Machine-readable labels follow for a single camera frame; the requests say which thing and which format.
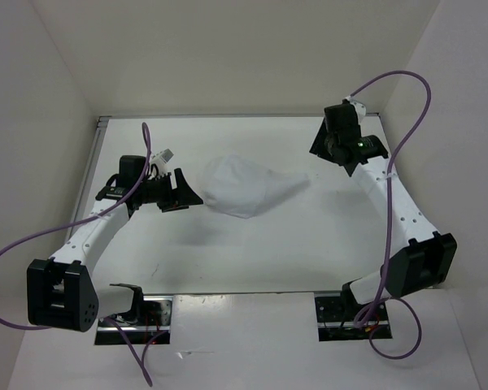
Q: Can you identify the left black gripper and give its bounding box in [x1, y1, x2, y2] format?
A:
[137, 167, 203, 212]

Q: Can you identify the white skirt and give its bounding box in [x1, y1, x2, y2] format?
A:
[198, 154, 310, 219]

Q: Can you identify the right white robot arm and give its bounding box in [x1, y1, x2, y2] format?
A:
[310, 100, 457, 319]

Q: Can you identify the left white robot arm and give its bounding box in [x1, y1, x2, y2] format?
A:
[27, 155, 203, 332]

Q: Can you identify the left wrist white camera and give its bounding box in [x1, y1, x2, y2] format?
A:
[148, 149, 174, 177]

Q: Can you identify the wrist white camera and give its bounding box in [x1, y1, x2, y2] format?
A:
[342, 95, 367, 124]
[148, 149, 174, 177]

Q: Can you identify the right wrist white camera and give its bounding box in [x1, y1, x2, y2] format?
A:
[342, 95, 367, 124]

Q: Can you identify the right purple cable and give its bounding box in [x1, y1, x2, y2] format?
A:
[351, 70, 434, 360]

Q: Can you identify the purple cable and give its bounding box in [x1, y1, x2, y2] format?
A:
[351, 70, 434, 360]
[0, 121, 155, 387]

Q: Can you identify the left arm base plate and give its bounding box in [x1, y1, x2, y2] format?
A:
[94, 294, 173, 346]

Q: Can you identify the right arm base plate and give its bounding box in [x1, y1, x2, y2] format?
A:
[314, 291, 392, 342]

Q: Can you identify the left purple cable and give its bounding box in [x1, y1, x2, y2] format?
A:
[0, 121, 155, 387]

